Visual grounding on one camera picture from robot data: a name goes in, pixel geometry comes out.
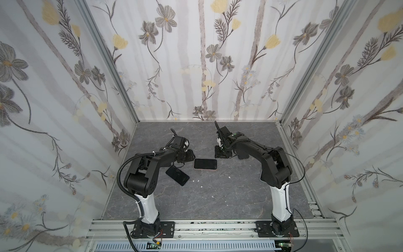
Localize aluminium mounting rail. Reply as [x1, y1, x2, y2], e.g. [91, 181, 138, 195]
[85, 218, 345, 242]

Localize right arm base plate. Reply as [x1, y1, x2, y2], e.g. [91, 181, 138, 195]
[255, 221, 300, 239]

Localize white slotted cable duct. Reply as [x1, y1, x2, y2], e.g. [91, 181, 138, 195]
[94, 240, 282, 252]

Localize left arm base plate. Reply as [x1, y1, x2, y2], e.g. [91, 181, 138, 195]
[130, 220, 175, 239]

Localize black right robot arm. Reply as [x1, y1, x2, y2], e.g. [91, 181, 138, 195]
[214, 122, 293, 225]

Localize small green circuit board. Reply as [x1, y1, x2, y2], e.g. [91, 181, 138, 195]
[146, 241, 162, 250]

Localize black phone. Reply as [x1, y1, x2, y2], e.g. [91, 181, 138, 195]
[165, 165, 190, 186]
[194, 158, 218, 170]

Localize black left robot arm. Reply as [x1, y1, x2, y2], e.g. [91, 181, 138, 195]
[116, 135, 195, 225]

